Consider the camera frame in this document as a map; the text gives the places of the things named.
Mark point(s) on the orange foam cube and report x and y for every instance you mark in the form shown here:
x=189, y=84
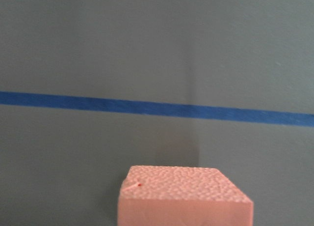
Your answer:
x=181, y=196

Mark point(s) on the blue tape lower horizontal line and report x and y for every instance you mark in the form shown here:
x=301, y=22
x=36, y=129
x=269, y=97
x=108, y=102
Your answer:
x=154, y=108

